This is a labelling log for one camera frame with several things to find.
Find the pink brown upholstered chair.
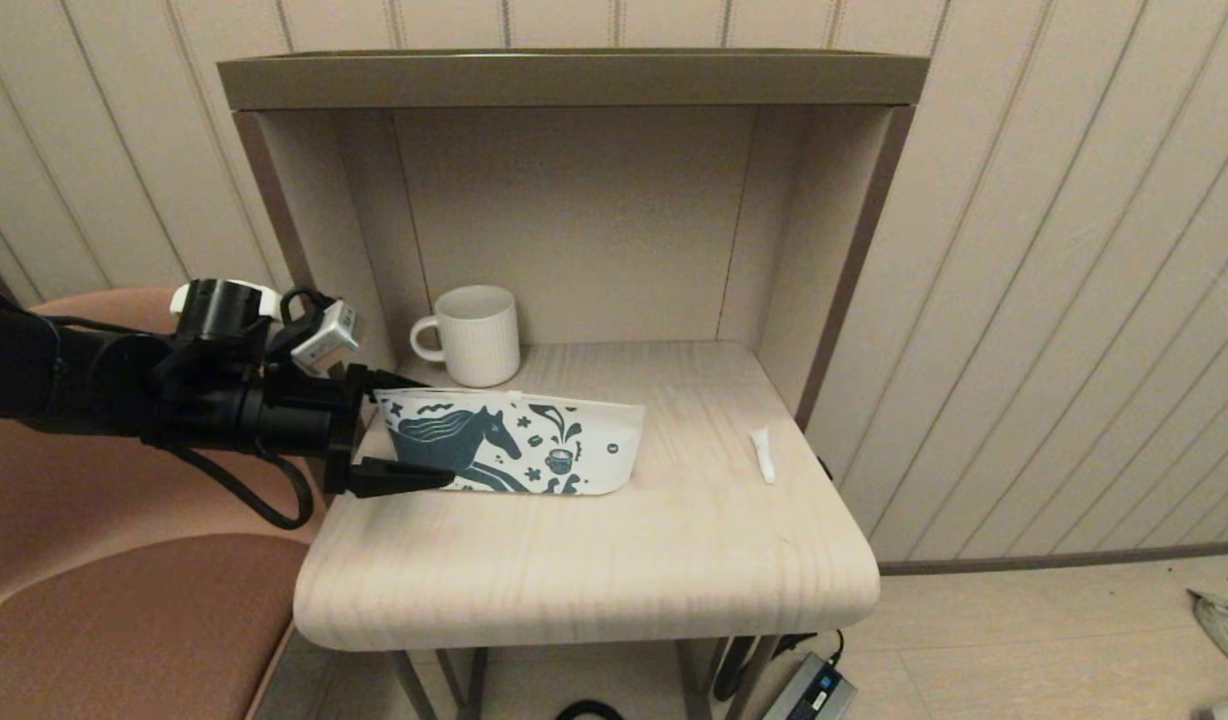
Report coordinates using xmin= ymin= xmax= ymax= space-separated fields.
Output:
xmin=0 ymin=288 xmax=360 ymax=720

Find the beige wooden nightstand shelf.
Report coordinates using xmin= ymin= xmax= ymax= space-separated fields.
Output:
xmin=219 ymin=50 xmax=930 ymax=720

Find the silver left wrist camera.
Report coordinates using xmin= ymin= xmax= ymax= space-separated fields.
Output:
xmin=292 ymin=298 xmax=359 ymax=376

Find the white horse print bag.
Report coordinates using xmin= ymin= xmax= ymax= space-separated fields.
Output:
xmin=374 ymin=388 xmax=647 ymax=497

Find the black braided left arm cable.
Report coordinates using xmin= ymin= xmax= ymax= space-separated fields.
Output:
xmin=169 ymin=445 xmax=316 ymax=531

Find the grey power adapter brick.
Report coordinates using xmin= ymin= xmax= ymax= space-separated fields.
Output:
xmin=764 ymin=652 xmax=858 ymax=720

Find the white ribbed ceramic mug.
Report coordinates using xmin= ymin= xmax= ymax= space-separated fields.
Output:
xmin=410 ymin=285 xmax=522 ymax=389

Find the black left camera cable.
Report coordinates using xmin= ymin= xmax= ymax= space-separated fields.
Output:
xmin=279 ymin=287 xmax=337 ymax=331

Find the brown baseboard strip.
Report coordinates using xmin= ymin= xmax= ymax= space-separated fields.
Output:
xmin=879 ymin=540 xmax=1228 ymax=577

